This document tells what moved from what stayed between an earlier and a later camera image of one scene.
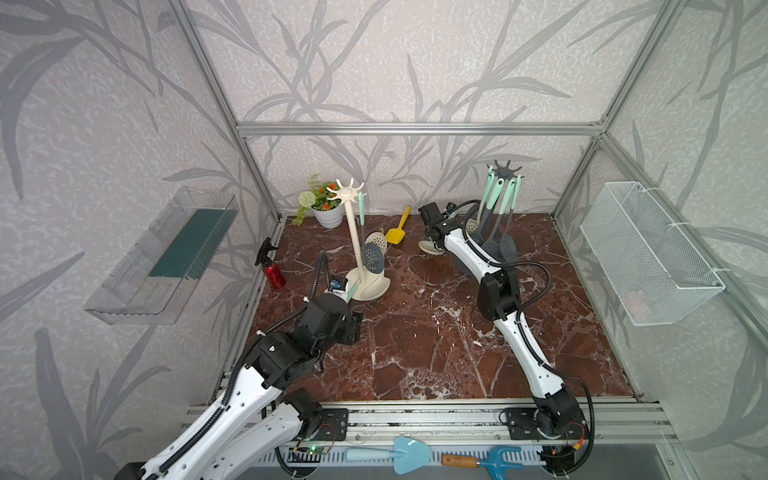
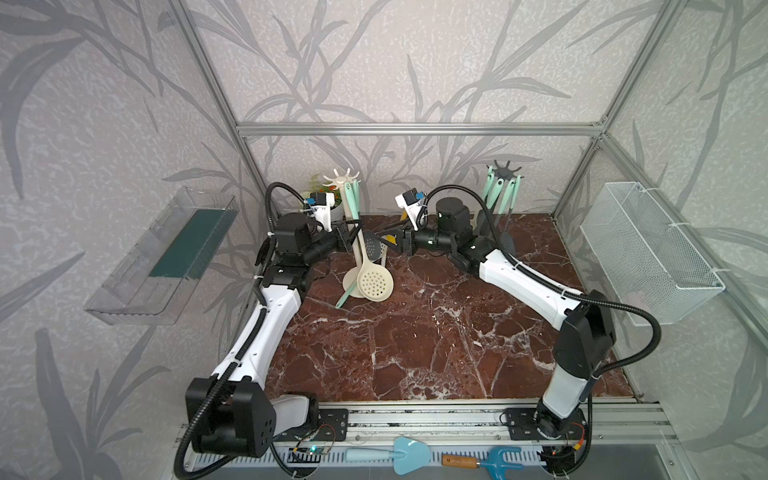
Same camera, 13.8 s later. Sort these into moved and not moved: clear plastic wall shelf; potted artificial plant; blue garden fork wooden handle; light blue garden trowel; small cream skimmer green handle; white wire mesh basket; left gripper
Moved: small cream skimmer green handle; left gripper
Not moved: white wire mesh basket; blue garden fork wooden handle; clear plastic wall shelf; light blue garden trowel; potted artificial plant
